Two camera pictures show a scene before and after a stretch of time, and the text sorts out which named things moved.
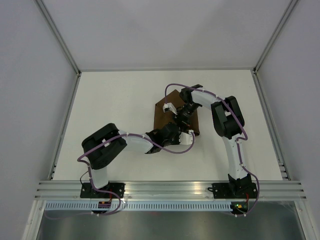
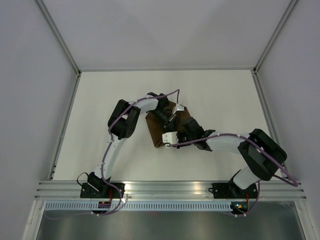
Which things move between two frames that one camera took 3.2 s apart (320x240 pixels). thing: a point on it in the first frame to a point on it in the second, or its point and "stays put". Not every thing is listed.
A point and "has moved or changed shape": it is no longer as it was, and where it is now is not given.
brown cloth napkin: [161, 118] has moved or changed shape
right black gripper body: [183, 116] to [182, 135]
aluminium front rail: [70, 189] stays put
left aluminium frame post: [57, 34] stays put
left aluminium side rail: [64, 126] stays put
